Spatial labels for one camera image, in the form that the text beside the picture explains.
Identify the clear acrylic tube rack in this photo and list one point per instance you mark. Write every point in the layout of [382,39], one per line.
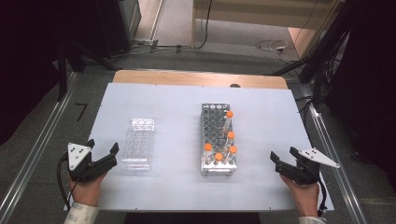
[138,144]

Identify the dark grey cabinet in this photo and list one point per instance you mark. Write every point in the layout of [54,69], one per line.
[124,21]

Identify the metal floor rail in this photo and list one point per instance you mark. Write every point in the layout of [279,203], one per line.
[37,146]
[333,155]

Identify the black metal stand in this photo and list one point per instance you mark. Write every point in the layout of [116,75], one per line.
[62,74]

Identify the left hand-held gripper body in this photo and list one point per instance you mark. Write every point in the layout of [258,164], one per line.
[77,154]

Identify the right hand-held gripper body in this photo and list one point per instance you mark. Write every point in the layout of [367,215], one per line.
[311,165]

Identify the metal tube rack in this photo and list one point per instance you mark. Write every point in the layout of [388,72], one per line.
[214,130]

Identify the person's left hand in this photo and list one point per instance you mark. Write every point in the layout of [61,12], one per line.
[85,193]

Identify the person's right hand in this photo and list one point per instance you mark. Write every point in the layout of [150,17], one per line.
[306,199]

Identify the dark curtain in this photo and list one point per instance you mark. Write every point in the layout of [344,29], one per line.
[28,62]
[370,77]

